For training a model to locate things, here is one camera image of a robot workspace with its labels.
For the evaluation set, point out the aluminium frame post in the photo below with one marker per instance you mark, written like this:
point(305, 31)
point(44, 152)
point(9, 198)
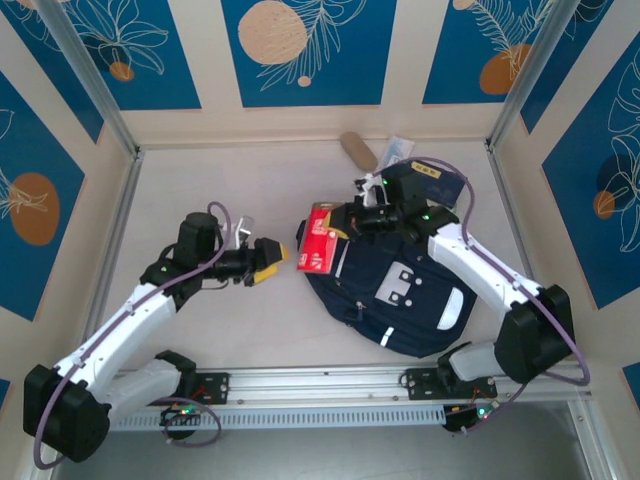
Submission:
point(547, 70)
point(88, 70)

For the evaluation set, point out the blue panel white leaf drawing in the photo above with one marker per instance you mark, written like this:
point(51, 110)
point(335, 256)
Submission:
point(590, 225)

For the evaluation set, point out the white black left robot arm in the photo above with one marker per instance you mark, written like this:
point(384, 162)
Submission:
point(125, 330)

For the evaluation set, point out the navy blue backpack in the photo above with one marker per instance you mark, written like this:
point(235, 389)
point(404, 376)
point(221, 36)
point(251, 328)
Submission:
point(400, 310)

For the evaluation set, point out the navy book yellow label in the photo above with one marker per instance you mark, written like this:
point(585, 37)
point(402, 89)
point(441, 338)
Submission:
point(445, 187)

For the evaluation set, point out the blue panel orange circle fern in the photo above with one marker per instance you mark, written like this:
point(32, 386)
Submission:
point(450, 50)

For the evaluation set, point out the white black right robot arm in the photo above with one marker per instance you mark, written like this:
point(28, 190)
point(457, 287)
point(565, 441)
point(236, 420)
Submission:
point(480, 270)

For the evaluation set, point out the red box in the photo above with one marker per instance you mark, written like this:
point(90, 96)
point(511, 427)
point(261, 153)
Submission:
point(317, 245)

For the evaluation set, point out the white blue plastic packet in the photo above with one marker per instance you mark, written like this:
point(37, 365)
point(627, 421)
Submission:
point(397, 150)

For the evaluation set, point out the blue panel orange oval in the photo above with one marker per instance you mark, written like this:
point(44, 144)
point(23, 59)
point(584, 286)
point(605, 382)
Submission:
point(30, 150)

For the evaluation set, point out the blue panel white flower drawing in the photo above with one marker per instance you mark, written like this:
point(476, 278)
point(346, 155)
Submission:
point(150, 85)

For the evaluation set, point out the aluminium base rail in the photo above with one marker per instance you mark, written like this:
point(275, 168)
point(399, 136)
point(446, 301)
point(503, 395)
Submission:
point(320, 382)

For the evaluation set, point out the small black controller board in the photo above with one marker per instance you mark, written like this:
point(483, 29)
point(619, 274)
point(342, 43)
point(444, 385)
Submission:
point(470, 417)
point(180, 415)

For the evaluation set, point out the blue panel large peach circle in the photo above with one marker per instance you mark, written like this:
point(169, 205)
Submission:
point(350, 75)

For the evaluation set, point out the aluminium side rail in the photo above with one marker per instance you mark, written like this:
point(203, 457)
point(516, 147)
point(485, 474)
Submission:
point(506, 200)
point(122, 210)

